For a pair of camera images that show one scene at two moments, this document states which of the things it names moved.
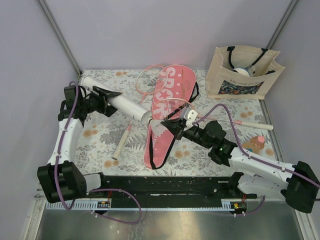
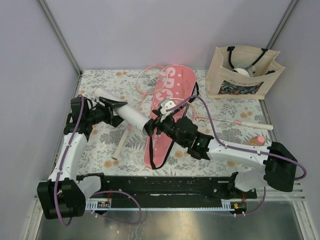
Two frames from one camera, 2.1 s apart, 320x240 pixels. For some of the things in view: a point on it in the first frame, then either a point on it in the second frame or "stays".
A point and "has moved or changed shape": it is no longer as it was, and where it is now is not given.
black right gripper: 176,126 → 151,124
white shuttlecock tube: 123,104 has moved or changed shape
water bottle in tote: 249,71 stays
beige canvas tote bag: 241,72 stays
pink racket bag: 175,86 stays
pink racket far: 149,79 stays
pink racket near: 177,109 stays
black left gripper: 104,108 → 111,119
